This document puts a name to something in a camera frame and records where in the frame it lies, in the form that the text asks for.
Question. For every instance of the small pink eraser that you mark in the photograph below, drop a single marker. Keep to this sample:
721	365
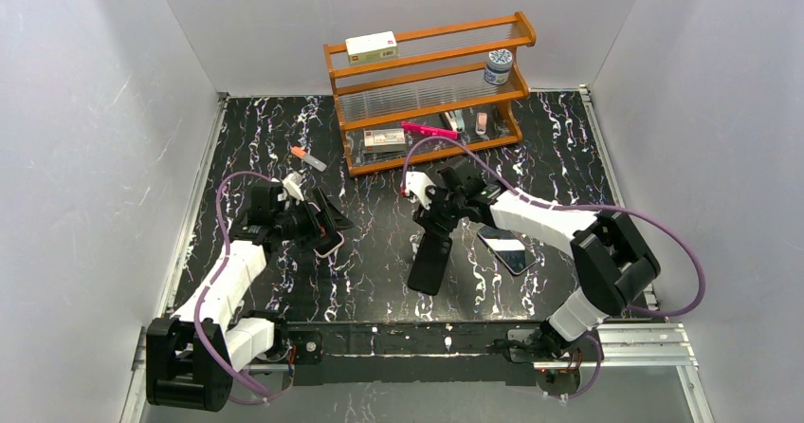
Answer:
481	124

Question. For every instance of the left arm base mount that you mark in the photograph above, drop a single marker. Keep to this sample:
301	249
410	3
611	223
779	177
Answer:
291	350

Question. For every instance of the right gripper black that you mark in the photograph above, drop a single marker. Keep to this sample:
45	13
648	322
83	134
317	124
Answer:
436	222

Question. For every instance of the black phone case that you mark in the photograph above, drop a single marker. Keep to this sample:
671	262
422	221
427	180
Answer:
430	262

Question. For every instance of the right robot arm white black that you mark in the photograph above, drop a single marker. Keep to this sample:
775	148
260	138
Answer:
613	261

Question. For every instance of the pink marker pen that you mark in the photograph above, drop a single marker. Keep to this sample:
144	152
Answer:
429	131

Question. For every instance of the black smartphone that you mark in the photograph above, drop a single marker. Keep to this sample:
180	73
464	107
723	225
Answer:
330	244

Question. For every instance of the white blue patterned jar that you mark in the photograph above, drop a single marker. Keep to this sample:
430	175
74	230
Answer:
498	65

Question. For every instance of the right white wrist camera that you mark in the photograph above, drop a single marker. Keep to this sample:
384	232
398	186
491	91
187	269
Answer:
416	186

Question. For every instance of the smartphone with silver edge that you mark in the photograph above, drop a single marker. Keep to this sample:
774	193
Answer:
508	248

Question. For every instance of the white green box top shelf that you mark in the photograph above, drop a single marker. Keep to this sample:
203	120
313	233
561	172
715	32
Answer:
371	48

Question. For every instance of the white green correction tape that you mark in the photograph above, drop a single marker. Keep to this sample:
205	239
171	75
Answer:
454	119

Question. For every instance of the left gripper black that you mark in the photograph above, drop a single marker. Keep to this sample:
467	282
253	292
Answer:
320	220

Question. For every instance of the aluminium front rail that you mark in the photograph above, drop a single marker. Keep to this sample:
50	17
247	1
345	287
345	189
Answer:
442	352

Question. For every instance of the white red box bottom shelf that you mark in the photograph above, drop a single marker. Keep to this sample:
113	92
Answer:
384	140

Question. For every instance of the beige phone case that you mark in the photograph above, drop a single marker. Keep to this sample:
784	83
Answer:
339	244

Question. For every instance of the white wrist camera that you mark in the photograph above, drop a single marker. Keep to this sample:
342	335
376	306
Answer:
292	188
416	186

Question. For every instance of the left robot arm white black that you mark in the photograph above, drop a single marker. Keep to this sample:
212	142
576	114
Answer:
195	355

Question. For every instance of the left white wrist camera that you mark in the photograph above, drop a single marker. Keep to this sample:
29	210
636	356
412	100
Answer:
292	188

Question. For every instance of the orange grey utility knife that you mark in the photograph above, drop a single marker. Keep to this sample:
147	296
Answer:
308	159

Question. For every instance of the orange wooden shelf rack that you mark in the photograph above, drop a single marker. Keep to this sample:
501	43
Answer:
437	70

